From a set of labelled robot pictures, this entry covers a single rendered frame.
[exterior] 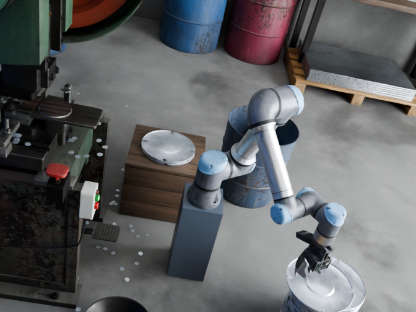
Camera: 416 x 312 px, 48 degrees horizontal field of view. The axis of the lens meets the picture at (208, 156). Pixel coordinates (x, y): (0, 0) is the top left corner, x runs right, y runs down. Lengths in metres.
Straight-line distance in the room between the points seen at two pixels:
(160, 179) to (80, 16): 0.88
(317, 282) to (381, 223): 1.16
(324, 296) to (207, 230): 0.56
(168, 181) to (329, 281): 0.92
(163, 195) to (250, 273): 0.60
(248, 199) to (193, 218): 0.77
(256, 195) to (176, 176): 0.59
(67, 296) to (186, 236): 0.57
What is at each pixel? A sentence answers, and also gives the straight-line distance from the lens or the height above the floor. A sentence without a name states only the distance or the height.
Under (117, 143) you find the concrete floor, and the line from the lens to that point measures 3.11.
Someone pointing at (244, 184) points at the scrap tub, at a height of 0.18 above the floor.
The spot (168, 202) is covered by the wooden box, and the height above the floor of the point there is 0.14.
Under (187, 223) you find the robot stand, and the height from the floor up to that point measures 0.37.
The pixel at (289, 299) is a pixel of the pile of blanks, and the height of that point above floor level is 0.18.
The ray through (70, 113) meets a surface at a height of 0.78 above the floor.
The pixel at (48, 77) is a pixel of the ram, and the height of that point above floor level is 0.94.
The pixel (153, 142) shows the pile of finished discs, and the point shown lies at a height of 0.37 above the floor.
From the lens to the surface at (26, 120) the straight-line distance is 1.90.
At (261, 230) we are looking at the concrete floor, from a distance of 2.71.
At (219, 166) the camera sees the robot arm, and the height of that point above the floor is 0.67.
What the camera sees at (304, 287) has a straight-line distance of 2.04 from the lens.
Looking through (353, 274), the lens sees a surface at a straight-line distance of 2.22.
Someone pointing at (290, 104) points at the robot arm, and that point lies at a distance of 1.74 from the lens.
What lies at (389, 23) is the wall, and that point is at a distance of 5.45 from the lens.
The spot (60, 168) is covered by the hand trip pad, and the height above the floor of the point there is 0.76.
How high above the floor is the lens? 1.79
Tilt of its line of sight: 35 degrees down
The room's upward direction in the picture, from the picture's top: 14 degrees clockwise
